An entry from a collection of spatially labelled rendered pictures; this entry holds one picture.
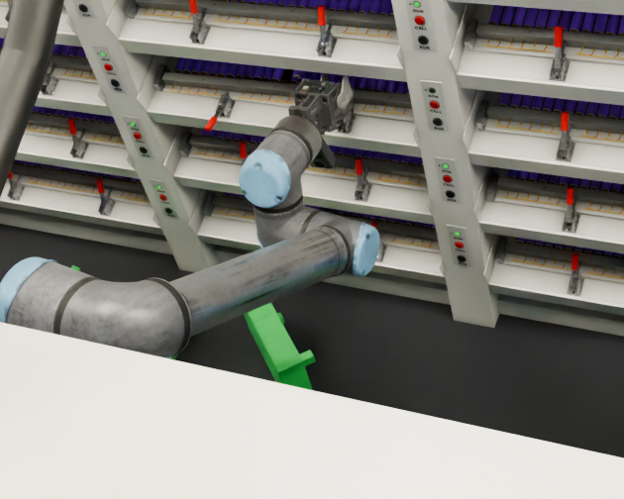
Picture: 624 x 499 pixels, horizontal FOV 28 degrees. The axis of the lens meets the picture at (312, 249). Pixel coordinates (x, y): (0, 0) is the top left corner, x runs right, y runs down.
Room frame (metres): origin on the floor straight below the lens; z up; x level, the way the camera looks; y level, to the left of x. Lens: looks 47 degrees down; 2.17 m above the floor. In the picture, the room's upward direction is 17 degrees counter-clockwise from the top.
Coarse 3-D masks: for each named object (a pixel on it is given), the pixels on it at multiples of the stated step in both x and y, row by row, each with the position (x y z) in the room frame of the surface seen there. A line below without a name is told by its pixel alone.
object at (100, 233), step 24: (0, 216) 2.45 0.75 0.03; (24, 216) 2.40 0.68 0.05; (48, 216) 2.37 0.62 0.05; (96, 240) 2.29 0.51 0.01; (120, 240) 2.24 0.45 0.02; (144, 240) 2.20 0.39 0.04; (360, 288) 1.87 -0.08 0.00; (384, 288) 1.84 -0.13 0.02; (408, 288) 1.80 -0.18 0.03; (432, 288) 1.77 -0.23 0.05; (504, 312) 1.68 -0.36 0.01; (528, 312) 1.65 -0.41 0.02; (552, 312) 1.62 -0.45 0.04; (576, 312) 1.59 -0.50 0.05; (600, 312) 1.57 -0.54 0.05
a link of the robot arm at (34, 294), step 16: (16, 272) 1.26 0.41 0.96; (32, 272) 1.25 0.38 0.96; (48, 272) 1.24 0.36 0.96; (64, 272) 1.24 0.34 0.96; (80, 272) 1.24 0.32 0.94; (0, 288) 1.25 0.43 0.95; (16, 288) 1.23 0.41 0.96; (32, 288) 1.22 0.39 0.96; (48, 288) 1.21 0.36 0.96; (64, 288) 1.20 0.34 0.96; (0, 304) 1.23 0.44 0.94; (16, 304) 1.22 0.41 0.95; (32, 304) 1.20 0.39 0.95; (48, 304) 1.19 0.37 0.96; (64, 304) 1.17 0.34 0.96; (0, 320) 1.23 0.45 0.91; (16, 320) 1.20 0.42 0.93; (32, 320) 1.19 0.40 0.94; (48, 320) 1.17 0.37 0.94
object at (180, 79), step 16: (176, 80) 2.06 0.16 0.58; (192, 80) 2.05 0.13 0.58; (208, 80) 2.03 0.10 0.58; (224, 80) 2.01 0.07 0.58; (240, 80) 2.00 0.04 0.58; (256, 80) 1.98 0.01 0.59; (368, 96) 1.83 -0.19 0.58; (384, 96) 1.82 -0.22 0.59; (400, 96) 1.80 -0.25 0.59; (384, 112) 1.80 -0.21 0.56
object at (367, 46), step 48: (144, 0) 2.08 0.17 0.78; (192, 0) 1.97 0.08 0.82; (240, 0) 1.99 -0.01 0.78; (288, 0) 1.94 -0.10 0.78; (336, 0) 1.89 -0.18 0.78; (384, 0) 1.84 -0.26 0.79; (144, 48) 2.03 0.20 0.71; (192, 48) 1.95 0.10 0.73; (240, 48) 1.90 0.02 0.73; (288, 48) 1.86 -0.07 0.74; (336, 48) 1.81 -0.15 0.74; (384, 48) 1.76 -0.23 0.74
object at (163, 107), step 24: (144, 96) 2.06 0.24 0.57; (168, 96) 2.06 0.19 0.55; (192, 96) 2.04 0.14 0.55; (240, 96) 1.98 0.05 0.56; (264, 96) 1.96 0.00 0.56; (288, 96) 1.93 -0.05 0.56; (168, 120) 2.03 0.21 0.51; (192, 120) 1.99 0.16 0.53; (240, 120) 1.93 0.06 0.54; (264, 120) 1.91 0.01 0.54; (360, 120) 1.81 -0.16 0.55; (384, 120) 1.79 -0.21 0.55; (336, 144) 1.82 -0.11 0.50; (360, 144) 1.78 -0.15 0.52; (384, 144) 1.75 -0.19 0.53; (408, 144) 1.72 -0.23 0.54
